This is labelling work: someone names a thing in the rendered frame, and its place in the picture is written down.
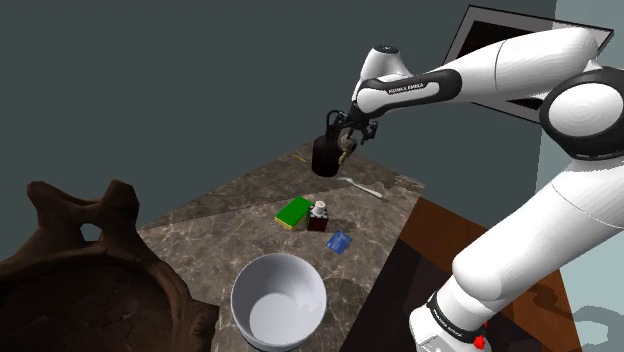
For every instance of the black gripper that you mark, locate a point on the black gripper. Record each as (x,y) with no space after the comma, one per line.
(360,128)

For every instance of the dark red cube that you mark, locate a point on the dark red cube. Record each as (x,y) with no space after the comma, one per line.
(318,224)

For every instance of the white bowl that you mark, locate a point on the white bowl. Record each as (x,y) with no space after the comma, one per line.
(278,302)

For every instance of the dark brown jug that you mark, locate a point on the dark brown jug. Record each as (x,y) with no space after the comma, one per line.
(324,156)

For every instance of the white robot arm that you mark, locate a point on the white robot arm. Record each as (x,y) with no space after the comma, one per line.
(531,229)

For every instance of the yellow pencil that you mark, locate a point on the yellow pencil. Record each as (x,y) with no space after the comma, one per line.
(299,158)

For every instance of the green and yellow sponge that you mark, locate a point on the green and yellow sponge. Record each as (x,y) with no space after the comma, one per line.
(293,212)

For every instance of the tan small knobbed object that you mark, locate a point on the tan small knobbed object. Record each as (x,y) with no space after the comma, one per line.
(347,143)

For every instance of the small white cup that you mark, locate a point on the small white cup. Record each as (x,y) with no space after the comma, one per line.
(319,208)

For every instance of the blue card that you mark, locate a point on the blue card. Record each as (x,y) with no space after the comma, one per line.
(339,242)

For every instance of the framed dark wall picture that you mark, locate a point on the framed dark wall picture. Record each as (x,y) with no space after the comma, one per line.
(480,34)

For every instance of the brown clay vessel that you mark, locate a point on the brown clay vessel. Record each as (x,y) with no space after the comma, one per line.
(88,287)

